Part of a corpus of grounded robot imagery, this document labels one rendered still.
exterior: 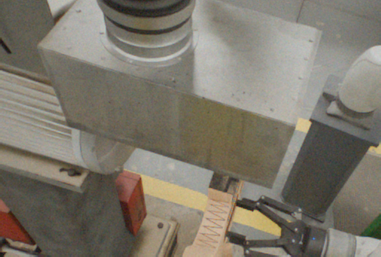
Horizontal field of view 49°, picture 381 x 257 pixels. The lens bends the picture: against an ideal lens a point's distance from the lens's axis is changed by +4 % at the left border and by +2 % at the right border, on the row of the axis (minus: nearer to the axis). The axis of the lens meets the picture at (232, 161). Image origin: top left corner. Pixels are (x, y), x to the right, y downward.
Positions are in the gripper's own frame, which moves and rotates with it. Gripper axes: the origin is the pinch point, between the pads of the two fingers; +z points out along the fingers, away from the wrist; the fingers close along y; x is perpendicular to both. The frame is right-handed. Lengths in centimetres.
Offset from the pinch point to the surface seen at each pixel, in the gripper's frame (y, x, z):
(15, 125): -2.7, 23.6, 38.8
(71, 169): -2.8, 8.5, 34.3
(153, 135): -4.2, 38.9, 12.0
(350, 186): 74, -119, -53
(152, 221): 12, -79, 34
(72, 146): -3.3, 23.5, 28.8
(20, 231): -12, -37, 60
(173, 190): 39, -113, 38
